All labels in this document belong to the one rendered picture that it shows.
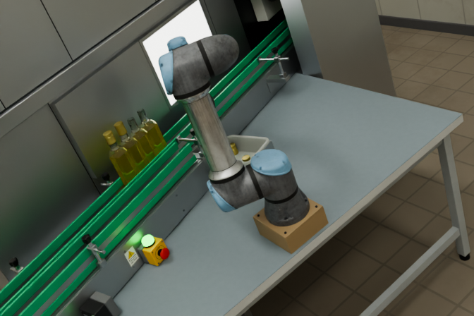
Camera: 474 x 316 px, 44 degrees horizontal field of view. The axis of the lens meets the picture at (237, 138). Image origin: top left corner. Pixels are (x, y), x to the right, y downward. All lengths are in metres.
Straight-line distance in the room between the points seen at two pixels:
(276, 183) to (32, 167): 0.88
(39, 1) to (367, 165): 1.31
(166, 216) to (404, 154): 0.90
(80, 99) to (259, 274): 0.92
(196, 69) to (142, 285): 0.80
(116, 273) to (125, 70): 0.80
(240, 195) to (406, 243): 1.30
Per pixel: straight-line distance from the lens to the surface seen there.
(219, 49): 1.66
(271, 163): 1.78
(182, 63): 1.65
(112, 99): 2.32
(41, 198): 2.20
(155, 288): 2.03
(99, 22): 2.33
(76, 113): 2.21
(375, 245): 2.95
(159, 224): 2.16
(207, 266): 2.00
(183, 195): 2.23
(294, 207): 1.87
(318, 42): 2.85
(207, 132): 1.72
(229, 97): 2.58
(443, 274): 2.77
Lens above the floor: 2.02
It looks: 29 degrees down
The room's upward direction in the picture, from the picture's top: 22 degrees counter-clockwise
